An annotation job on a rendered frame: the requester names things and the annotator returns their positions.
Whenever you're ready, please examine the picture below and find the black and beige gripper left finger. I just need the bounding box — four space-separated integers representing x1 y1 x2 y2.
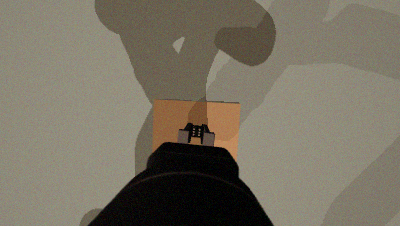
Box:
177 123 193 144

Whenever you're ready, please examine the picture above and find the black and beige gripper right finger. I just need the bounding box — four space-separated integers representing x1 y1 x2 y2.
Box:
201 124 215 146

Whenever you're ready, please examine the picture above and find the orange square mat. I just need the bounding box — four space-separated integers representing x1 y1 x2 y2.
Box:
152 99 241 162

